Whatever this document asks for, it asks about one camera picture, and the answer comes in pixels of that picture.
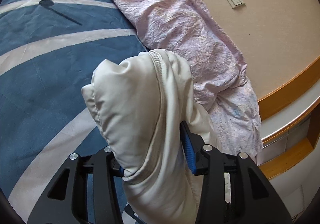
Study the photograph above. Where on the pale floral quilt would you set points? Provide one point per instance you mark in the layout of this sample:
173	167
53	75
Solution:
236	120

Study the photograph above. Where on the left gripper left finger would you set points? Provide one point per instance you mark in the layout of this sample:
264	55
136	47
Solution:
106	206

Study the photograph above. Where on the white puffer jacket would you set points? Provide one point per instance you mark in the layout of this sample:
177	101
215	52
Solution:
138	106

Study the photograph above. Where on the blue white striped bedsheet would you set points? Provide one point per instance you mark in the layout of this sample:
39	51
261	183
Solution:
49	50

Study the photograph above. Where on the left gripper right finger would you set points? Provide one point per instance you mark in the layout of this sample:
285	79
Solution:
206	161

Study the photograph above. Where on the pink crinkled pillow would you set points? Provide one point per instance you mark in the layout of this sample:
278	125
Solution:
186	28

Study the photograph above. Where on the wooden white bedside cabinet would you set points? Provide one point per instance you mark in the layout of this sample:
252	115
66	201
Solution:
290	134

